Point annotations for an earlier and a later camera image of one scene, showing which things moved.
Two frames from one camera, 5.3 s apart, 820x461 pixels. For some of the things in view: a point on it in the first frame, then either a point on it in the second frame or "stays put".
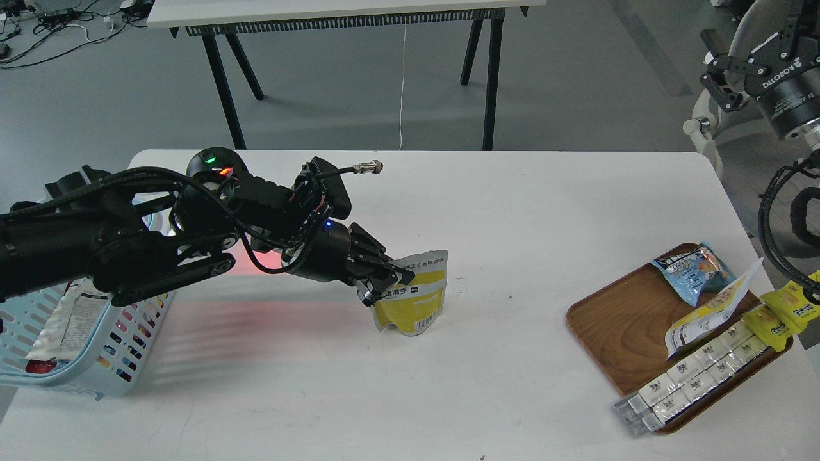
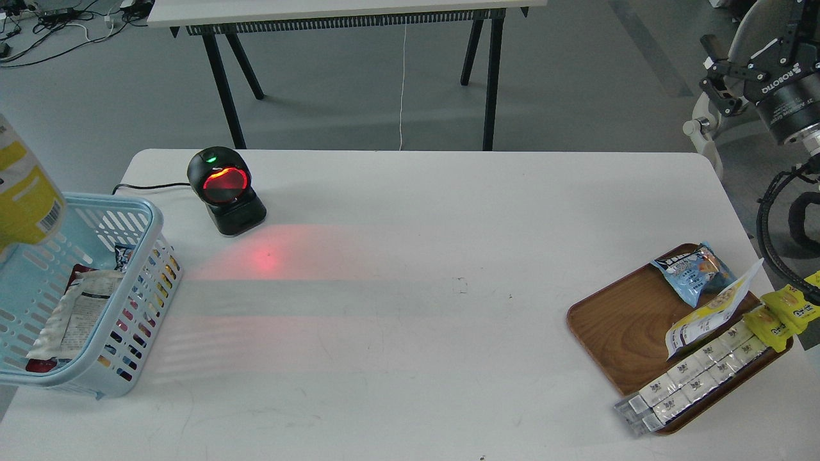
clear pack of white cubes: [643, 410] stays put
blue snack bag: [697, 270] stays put
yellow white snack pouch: [415, 305] -> [32, 206]
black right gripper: [788, 84] stays put
